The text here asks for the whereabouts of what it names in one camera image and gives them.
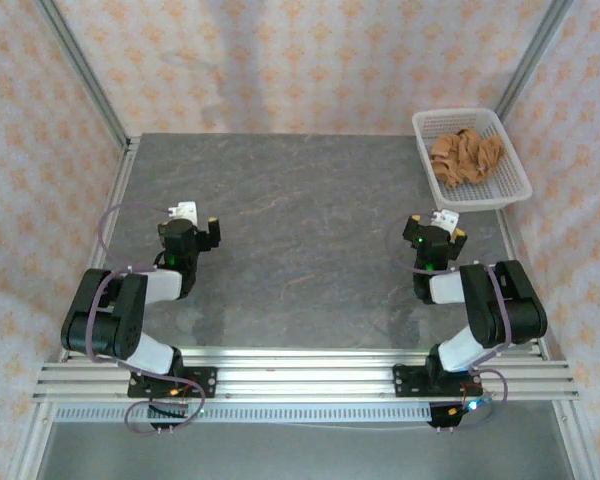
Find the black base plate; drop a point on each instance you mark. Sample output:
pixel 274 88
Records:
pixel 202 382
pixel 407 382

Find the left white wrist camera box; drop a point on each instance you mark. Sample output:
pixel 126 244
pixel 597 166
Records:
pixel 187 210

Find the wide aluminium mounting rail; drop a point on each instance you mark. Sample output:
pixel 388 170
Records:
pixel 305 375

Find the aluminium frame leg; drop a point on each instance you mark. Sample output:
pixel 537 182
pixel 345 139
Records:
pixel 577 440
pixel 32 440

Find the white plastic mesh basket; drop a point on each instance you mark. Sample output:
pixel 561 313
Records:
pixel 500 192

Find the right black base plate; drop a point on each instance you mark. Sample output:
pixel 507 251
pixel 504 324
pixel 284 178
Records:
pixel 407 382

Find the aluminium table side rail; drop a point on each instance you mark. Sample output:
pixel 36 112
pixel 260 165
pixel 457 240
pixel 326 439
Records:
pixel 507 235
pixel 117 190

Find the orange-brown t-shirt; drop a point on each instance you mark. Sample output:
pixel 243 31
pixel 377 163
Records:
pixel 462 160

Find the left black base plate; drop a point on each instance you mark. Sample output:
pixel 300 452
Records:
pixel 202 382

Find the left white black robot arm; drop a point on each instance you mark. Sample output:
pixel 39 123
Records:
pixel 155 357

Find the aluminium upright post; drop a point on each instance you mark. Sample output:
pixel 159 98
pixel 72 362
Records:
pixel 83 70
pixel 531 60

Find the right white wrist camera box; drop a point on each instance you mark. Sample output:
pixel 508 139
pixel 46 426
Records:
pixel 445 219

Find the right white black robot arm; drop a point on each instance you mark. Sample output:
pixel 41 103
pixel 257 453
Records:
pixel 460 350

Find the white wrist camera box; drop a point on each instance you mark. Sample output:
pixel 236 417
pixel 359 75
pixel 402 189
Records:
pixel 187 210
pixel 445 219

